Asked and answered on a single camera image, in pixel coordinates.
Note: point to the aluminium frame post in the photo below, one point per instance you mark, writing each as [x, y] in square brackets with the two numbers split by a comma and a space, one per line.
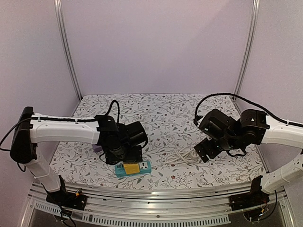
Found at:
[249, 45]
[66, 48]

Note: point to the left aluminium frame post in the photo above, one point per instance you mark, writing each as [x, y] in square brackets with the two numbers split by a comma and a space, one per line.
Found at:
[66, 48]

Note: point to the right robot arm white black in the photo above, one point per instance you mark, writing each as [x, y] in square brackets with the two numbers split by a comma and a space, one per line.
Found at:
[253, 127]

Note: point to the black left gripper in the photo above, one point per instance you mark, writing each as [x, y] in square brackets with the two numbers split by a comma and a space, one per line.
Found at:
[135, 156]

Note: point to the yellow cube socket adapter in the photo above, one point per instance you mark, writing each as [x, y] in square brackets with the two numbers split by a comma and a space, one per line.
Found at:
[131, 168]

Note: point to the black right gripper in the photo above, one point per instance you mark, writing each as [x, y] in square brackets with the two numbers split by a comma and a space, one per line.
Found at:
[204, 151]

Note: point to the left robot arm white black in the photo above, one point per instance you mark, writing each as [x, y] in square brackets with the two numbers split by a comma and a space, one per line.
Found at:
[119, 142]

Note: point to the right aluminium frame post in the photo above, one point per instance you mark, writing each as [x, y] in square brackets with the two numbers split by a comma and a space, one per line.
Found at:
[249, 45]

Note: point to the purple power strip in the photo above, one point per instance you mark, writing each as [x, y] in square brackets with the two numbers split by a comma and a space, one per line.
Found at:
[97, 148]

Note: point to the teal power strip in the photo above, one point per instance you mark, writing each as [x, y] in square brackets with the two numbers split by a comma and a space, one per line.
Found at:
[145, 168]

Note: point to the floral patterned table mat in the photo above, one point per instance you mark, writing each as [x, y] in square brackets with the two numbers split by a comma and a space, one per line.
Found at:
[168, 122]

